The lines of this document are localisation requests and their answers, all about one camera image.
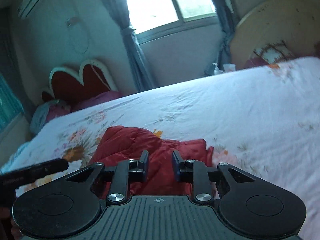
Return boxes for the right blue-grey curtain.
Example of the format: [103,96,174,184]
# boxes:
[211,0,239,71]

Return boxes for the white plastic bottle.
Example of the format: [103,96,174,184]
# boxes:
[213,63,223,75]

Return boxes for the red quilted down jacket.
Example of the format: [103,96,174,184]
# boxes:
[90,126,214,196]

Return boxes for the window with white frame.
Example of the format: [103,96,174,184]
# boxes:
[127,0,217,44]

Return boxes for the white floral bed quilt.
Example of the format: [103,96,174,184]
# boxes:
[2,57,319,239]

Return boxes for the blue-grey curtain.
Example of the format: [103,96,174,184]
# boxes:
[101,0,157,92]
[211,0,239,71]

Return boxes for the cream round headboard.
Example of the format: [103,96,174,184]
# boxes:
[230,0,319,68]

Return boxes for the far left grey curtain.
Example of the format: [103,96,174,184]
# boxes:
[1,8,35,131]

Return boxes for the white hanging cable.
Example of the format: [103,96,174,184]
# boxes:
[65,17,106,91]

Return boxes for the red heart-shaped headboard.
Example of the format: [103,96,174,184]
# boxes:
[41,59,121,106]

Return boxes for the embroidered white pillow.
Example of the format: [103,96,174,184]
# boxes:
[253,40,296,64]

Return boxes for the left blue-grey curtain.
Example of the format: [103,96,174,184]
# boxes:
[101,0,157,92]

